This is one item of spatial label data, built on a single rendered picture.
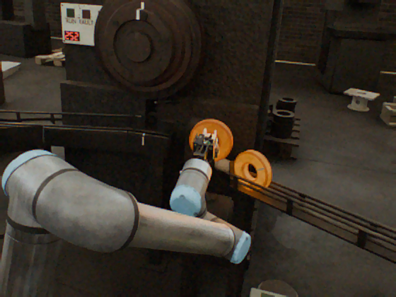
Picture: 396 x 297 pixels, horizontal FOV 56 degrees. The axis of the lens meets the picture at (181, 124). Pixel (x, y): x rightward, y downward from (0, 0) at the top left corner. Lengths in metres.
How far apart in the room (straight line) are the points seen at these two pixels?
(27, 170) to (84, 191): 0.13
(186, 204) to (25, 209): 0.49
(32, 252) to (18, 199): 0.11
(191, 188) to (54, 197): 0.51
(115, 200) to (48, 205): 0.11
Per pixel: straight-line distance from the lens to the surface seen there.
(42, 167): 0.73
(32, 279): 0.81
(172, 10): 1.50
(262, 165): 1.39
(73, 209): 0.65
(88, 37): 1.83
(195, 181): 1.10
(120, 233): 0.67
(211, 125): 1.33
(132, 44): 1.49
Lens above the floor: 1.36
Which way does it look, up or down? 21 degrees down
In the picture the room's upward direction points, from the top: 3 degrees clockwise
